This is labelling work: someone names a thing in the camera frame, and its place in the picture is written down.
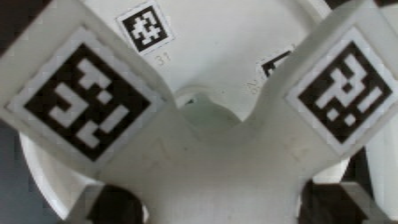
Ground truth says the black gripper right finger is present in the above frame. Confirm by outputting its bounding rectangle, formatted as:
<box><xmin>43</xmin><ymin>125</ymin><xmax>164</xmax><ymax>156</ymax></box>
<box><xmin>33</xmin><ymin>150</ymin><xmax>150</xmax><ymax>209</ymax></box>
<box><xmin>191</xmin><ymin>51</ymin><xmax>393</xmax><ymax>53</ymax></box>
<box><xmin>297</xmin><ymin>182</ymin><xmax>391</xmax><ymax>224</ymax></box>

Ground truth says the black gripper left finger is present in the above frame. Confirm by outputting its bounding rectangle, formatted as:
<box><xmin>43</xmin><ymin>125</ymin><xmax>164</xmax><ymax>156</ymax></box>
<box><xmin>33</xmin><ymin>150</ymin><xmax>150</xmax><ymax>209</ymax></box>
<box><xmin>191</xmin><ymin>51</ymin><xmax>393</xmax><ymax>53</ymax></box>
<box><xmin>65</xmin><ymin>181</ymin><xmax>148</xmax><ymax>224</ymax></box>

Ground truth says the white round table top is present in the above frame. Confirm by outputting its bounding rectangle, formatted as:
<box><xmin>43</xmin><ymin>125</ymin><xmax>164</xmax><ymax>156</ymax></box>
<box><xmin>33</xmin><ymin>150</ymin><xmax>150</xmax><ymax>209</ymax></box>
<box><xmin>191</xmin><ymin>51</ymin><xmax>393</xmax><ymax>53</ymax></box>
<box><xmin>17</xmin><ymin>0</ymin><xmax>398</xmax><ymax>221</ymax></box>

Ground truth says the white U-shaped border frame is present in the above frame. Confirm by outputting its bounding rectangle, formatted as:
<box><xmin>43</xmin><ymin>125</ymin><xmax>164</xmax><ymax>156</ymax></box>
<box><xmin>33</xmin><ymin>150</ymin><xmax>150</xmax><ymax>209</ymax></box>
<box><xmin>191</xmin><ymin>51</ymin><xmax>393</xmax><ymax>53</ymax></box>
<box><xmin>367</xmin><ymin>0</ymin><xmax>398</xmax><ymax>224</ymax></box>

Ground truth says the white cross-shaped table base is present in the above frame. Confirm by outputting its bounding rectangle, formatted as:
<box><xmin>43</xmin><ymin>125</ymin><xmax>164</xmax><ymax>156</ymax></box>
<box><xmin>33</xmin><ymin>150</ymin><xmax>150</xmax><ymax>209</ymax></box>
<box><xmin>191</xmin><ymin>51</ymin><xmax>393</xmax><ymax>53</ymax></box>
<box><xmin>0</xmin><ymin>0</ymin><xmax>398</xmax><ymax>224</ymax></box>

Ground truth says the white cylindrical table leg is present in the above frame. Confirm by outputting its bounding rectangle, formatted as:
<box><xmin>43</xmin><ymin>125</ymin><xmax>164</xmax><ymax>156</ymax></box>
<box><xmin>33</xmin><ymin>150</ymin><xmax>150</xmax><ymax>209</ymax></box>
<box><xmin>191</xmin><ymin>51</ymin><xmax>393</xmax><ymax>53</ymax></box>
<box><xmin>178</xmin><ymin>92</ymin><xmax>242</xmax><ymax>132</ymax></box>

